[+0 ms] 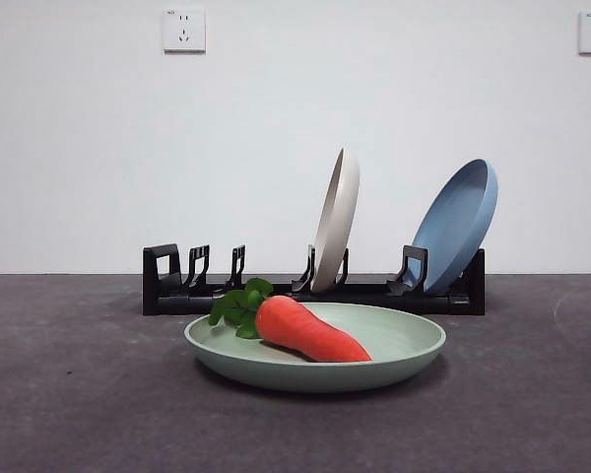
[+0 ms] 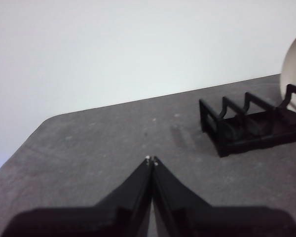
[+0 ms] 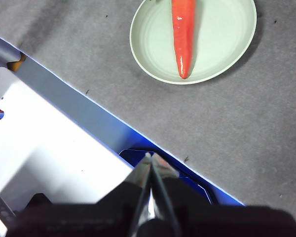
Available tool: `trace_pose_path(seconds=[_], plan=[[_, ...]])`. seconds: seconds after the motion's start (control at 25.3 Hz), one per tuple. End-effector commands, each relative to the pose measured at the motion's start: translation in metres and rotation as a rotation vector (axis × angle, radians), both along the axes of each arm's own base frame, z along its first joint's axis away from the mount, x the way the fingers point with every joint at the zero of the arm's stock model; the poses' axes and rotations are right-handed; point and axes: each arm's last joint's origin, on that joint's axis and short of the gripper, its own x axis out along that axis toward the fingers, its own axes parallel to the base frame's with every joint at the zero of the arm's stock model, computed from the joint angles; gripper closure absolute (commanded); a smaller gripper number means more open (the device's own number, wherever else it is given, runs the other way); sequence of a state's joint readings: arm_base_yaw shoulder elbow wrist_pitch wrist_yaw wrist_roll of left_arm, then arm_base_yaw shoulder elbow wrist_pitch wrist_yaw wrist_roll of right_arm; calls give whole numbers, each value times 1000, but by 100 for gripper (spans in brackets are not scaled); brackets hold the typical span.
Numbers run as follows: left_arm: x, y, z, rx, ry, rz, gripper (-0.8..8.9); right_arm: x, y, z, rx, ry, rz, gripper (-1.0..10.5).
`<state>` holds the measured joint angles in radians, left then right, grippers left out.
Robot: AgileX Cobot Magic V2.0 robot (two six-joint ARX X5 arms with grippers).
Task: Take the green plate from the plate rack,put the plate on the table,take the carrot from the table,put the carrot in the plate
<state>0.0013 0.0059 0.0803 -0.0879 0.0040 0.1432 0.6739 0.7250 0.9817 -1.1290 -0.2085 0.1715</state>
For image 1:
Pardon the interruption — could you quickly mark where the orange carrot with green leaves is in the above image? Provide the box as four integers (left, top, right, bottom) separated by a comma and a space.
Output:
208, 277, 373, 364

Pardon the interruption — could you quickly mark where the green plate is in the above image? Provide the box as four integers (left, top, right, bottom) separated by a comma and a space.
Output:
183, 302, 447, 394

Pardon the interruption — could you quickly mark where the cream plate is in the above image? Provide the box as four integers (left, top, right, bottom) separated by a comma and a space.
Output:
309, 146, 361, 293

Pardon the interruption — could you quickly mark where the black plate rack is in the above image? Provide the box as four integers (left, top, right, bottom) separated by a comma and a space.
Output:
141, 241, 487, 316

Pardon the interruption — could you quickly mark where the blue plate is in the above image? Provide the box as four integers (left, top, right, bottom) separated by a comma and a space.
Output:
409, 158, 499, 293

